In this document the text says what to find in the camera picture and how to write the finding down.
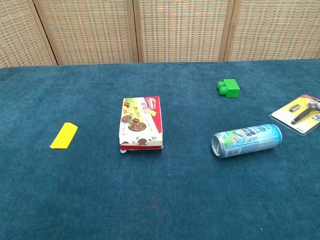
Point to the biscuit box with red edge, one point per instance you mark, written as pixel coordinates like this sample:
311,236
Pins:
140,122

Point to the blue plush table cover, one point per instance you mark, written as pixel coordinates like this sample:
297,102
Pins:
160,195

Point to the green building block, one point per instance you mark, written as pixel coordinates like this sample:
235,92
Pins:
231,89

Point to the woven wicker folding screen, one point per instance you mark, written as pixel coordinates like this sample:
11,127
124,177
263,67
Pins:
175,30

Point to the light blue drink can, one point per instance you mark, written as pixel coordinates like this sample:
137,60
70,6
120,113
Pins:
250,140

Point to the razor blister pack yellow card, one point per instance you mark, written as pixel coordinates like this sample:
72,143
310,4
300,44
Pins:
287,117

